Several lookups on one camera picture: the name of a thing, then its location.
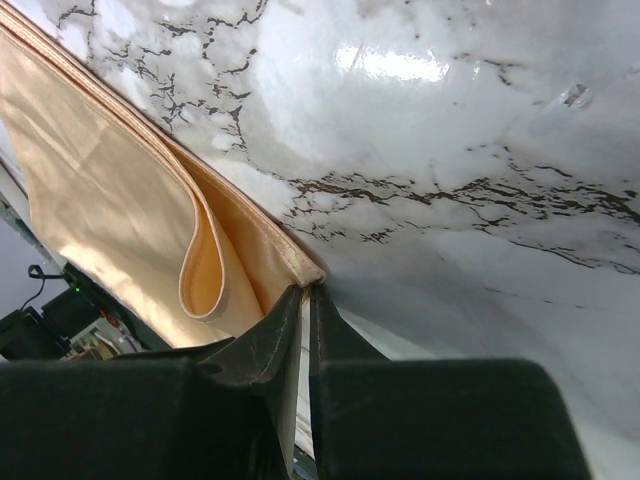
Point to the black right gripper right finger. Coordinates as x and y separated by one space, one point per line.
331 338

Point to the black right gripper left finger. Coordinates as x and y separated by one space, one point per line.
261 353

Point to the peach cloth napkin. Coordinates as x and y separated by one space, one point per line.
170 239

